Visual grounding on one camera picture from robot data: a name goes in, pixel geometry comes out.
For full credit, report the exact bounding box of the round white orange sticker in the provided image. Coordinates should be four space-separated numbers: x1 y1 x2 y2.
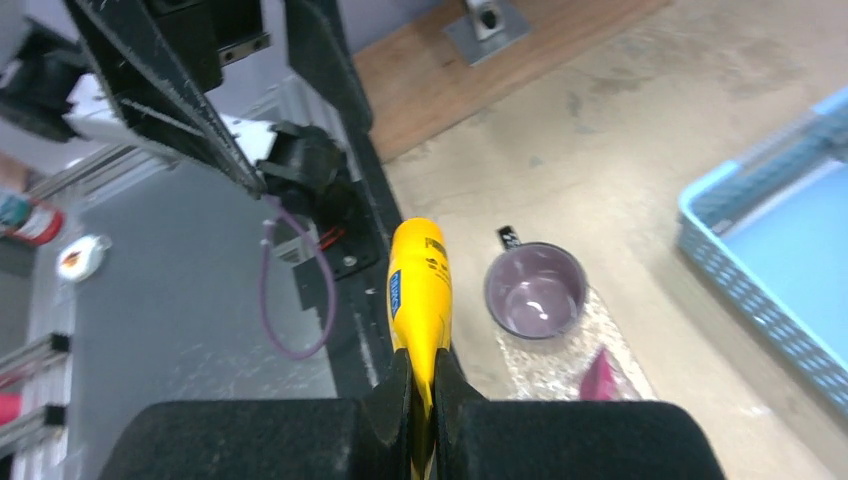
55 235 112 283

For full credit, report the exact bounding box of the red white canister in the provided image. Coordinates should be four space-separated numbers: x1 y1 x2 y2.
1 187 65 246

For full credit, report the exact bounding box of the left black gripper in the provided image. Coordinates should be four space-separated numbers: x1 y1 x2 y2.
64 0 373 198

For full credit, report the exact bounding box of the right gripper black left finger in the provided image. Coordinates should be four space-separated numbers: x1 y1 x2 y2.
99 349 412 479

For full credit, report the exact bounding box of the pink toothpaste tube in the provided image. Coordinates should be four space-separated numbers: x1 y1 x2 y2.
578 347 643 401

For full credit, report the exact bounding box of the clear textured oval tray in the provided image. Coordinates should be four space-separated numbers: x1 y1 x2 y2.
496 289 657 400

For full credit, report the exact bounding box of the yellow toothpaste tube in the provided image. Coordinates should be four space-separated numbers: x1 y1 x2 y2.
386 217 453 479

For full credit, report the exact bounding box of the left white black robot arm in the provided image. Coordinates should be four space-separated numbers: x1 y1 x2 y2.
1 1 269 197

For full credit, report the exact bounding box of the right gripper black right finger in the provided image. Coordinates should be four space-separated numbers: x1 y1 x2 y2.
433 349 725 480

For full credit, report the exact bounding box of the purple translucent mug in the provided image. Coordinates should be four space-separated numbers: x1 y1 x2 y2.
484 225 589 340

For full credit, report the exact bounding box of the aluminium frame rail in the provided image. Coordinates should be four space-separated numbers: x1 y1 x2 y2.
1 147 169 479

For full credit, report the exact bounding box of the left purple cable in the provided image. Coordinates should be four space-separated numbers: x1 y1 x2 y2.
256 198 339 362

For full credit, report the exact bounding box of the brown wooden board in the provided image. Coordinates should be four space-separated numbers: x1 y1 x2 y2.
354 0 666 160

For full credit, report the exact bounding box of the light blue perforated basket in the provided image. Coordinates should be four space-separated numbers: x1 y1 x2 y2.
677 91 847 413

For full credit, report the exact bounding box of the grey metal bracket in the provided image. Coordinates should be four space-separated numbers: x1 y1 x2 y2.
443 0 531 66

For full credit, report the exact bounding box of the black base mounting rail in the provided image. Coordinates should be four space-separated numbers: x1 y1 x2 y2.
258 122 401 397

